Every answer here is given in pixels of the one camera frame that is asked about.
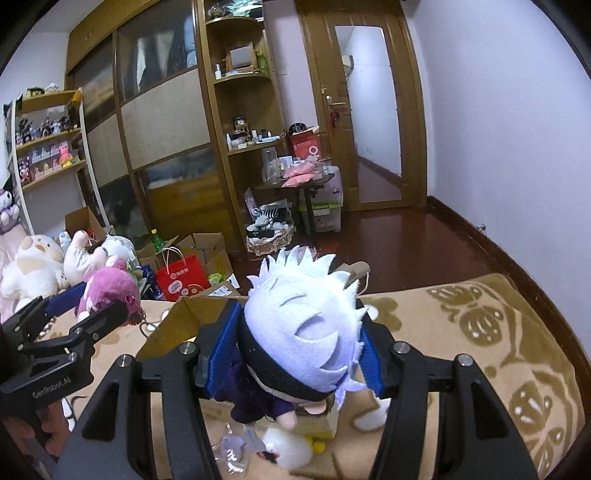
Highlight wicker basket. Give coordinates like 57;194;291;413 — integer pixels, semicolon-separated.
244;200;297;257

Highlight white and wood shelf rack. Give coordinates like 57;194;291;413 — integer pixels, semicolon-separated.
4;88;108;237

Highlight small dark table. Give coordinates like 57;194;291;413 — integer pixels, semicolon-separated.
253;179;331;234

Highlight red paper bag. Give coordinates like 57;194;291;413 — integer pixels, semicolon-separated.
154;246;209;304

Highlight pink bag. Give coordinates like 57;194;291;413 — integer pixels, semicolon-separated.
281;161;322;188

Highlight wooden wardrobe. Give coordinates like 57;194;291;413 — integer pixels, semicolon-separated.
67;0;232;259

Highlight brown flowered blanket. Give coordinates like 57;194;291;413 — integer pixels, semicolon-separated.
46;272;587;480

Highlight red box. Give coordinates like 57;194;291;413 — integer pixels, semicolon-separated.
288;128;324;162

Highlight magenta plush toy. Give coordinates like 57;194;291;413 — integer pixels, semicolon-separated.
76;257;145;327

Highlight row of pastel figurines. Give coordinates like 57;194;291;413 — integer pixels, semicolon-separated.
16;141;80;179

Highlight white-haired doll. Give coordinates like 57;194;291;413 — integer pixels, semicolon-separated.
230;246;371;433

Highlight open brown cardboard box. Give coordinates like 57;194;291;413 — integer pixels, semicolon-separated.
133;232;234;296

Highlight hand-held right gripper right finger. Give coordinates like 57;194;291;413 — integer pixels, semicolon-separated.
355;300;539;480

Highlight row of dark figurines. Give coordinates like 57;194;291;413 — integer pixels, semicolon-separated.
16;108;82;142

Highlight clear plastic storage box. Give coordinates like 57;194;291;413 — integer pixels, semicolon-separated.
300;165;345;234

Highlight printed cardboard box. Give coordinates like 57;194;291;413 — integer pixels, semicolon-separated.
136;261;384;440

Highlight wooden corner shelf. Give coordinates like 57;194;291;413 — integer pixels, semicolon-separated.
196;0;296;259

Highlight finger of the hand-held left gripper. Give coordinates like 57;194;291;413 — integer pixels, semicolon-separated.
68;302;133;345
0;282;89;343

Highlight clear plastic jar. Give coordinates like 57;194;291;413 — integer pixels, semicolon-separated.
260;147;280;184

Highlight wooden door with glass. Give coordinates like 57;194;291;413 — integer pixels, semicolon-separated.
295;0;428;214

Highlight black-eared purple plush toy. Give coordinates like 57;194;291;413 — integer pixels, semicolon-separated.
0;186;25;234

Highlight white and tan plush toy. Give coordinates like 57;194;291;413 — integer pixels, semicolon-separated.
0;233;71;299

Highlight white plush with pink feet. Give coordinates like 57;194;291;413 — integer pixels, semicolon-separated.
62;229;137;285

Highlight tall open cardboard box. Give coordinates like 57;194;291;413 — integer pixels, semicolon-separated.
64;206;110;243

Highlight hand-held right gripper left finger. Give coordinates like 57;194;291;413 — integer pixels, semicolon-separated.
53;300;244;480

